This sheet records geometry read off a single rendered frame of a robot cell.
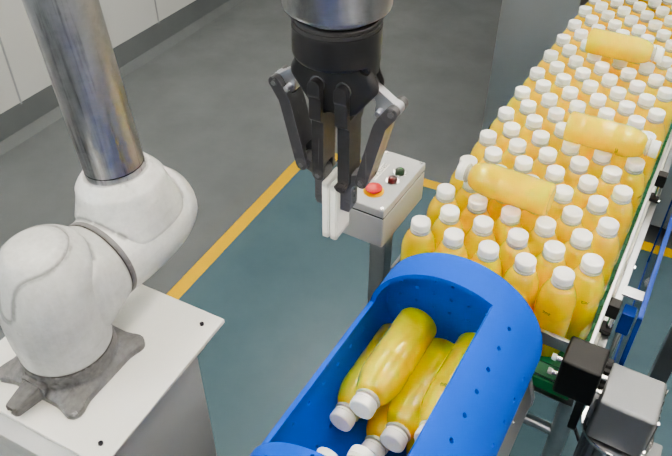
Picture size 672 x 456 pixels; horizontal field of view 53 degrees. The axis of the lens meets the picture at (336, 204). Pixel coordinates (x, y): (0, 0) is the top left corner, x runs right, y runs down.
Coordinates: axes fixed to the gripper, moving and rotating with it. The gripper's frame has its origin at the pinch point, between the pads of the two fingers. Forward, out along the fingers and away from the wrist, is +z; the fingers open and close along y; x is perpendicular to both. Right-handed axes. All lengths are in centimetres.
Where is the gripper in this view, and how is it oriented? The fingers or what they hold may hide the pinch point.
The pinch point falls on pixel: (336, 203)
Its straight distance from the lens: 67.5
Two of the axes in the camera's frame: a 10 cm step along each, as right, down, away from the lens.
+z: 0.0, 7.7, 6.4
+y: -8.8, -3.0, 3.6
